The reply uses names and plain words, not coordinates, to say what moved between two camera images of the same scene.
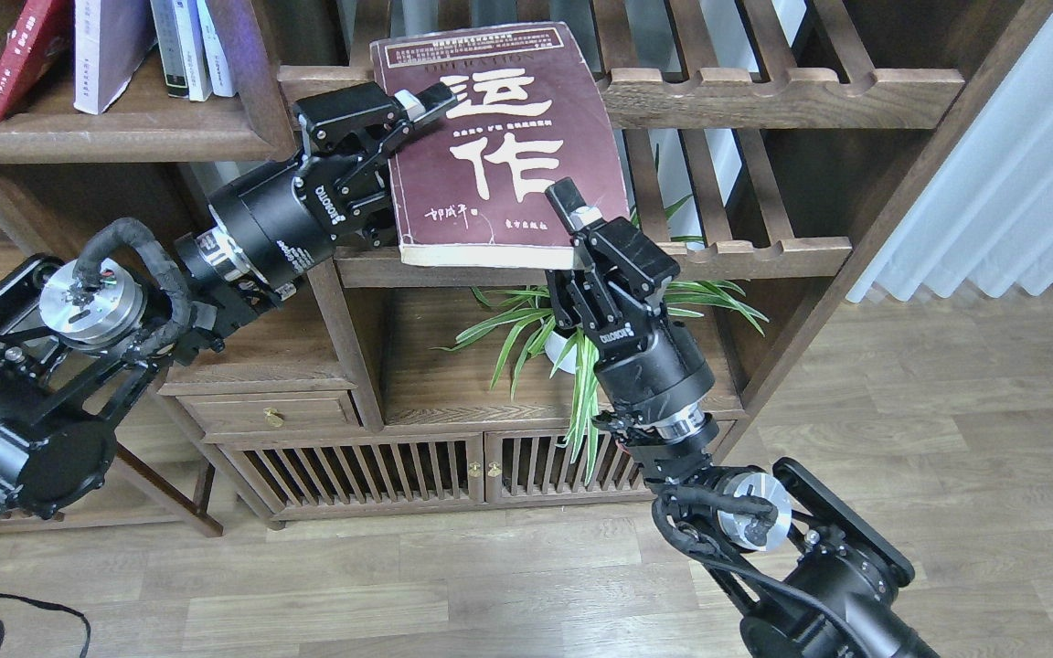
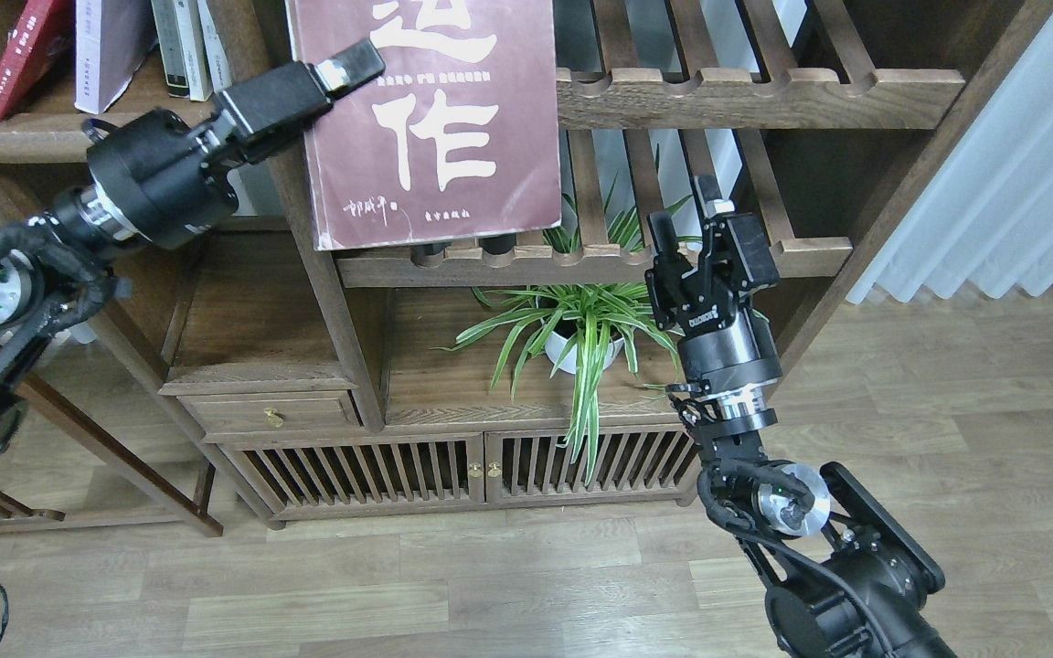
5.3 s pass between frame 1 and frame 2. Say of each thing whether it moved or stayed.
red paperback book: stayed
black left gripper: moved
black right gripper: moved
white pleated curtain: stayed
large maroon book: moved
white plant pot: stayed
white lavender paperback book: stayed
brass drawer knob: stayed
